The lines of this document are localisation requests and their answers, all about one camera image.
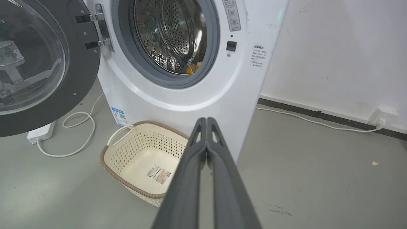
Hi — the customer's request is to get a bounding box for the white wall socket box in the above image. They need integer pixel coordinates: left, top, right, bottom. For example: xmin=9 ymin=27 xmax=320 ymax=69
xmin=369 ymin=107 xmax=399 ymax=128

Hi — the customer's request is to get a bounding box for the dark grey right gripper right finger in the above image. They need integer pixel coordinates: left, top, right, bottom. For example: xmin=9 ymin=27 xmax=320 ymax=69
xmin=207 ymin=117 xmax=262 ymax=229

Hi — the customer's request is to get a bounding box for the cream perforated laundry basket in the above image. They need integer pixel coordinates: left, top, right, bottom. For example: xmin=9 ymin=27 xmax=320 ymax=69
xmin=100 ymin=120 xmax=190 ymax=208

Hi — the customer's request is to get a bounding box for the white power strip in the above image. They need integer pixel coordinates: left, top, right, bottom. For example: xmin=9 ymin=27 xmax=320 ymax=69
xmin=27 ymin=121 xmax=56 ymax=144

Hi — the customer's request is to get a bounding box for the orange item inside drum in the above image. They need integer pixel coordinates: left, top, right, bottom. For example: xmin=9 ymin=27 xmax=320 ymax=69
xmin=186 ymin=61 xmax=201 ymax=74

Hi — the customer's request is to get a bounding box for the black round washer door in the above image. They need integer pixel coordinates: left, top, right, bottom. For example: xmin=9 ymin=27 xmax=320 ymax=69
xmin=0 ymin=0 xmax=114 ymax=138

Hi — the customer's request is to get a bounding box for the white front-load washing machine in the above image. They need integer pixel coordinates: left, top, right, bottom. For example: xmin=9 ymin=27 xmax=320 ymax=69
xmin=83 ymin=0 xmax=290 ymax=163

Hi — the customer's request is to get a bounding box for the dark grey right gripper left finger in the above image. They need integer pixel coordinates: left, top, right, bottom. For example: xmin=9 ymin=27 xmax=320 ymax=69
xmin=152 ymin=117 xmax=208 ymax=229

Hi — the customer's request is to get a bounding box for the thin white wall cable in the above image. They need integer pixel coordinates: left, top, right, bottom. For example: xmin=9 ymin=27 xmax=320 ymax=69
xmin=255 ymin=107 xmax=380 ymax=133

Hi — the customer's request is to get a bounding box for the white power strip cable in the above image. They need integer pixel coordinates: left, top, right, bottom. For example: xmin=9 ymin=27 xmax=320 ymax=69
xmin=37 ymin=93 xmax=105 ymax=158

